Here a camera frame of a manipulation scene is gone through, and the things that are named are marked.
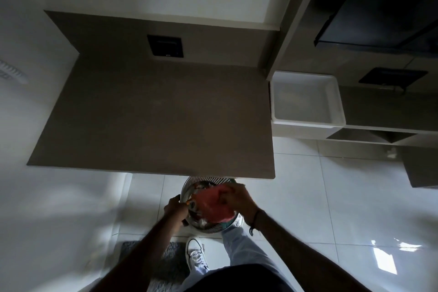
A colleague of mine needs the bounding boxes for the grey cabinet unit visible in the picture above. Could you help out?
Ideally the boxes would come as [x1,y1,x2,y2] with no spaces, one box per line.
[266,0,438,189]

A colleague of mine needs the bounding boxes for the dark shirt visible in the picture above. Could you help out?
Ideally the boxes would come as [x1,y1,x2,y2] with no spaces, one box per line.
[196,264,292,292]

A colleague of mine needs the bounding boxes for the perforated metal waste bin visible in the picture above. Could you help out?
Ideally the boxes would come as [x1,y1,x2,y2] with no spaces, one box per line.
[180,176,245,235]

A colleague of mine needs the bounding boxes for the white plastic tub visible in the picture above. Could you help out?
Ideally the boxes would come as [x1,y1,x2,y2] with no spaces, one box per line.
[270,71,346,129]

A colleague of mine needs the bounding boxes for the person's right forearm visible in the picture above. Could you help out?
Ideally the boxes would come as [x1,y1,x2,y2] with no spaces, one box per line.
[240,208,373,292]

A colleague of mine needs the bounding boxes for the grey floor mat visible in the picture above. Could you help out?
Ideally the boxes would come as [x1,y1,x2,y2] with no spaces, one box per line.
[118,241,191,292]

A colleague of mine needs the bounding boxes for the black wrist band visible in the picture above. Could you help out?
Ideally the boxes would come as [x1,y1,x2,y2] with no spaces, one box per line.
[248,209,266,237]

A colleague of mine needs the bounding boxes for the white wall vent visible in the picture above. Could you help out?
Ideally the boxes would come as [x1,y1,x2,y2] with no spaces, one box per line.
[0,59,29,84]

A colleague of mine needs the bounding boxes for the light grey trousers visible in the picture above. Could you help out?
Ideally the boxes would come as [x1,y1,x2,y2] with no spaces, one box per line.
[178,224,299,292]

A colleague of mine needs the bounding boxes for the person's right hand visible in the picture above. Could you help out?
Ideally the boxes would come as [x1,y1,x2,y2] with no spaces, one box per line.
[219,184,260,222]

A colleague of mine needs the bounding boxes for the red cloth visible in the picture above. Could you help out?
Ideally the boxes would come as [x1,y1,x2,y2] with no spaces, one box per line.
[194,184,237,224]

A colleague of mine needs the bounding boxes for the person's left hand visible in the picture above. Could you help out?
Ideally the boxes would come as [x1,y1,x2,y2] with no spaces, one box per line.
[164,195,190,224]

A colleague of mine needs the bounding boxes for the person's left forearm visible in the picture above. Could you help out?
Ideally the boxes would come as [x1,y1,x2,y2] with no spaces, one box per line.
[79,214,187,292]

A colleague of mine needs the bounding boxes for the black range hood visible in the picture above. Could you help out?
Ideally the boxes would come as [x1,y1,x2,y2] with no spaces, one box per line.
[314,0,438,55]

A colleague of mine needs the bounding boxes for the white sneaker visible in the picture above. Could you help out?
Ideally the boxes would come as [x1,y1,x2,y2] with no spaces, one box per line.
[185,238,210,273]

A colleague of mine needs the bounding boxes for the black wall socket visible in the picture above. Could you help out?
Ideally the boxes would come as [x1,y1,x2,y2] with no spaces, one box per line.
[147,34,184,58]

